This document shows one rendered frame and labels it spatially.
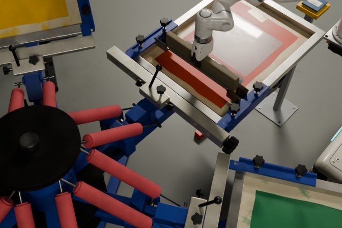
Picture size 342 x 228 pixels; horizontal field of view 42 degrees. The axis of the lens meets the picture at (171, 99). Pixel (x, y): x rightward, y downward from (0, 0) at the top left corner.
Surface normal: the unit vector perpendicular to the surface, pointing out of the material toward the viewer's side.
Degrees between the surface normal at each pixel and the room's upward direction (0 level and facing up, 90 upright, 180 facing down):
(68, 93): 0
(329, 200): 0
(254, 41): 0
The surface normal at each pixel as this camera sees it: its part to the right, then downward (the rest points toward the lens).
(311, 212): 0.02, -0.59
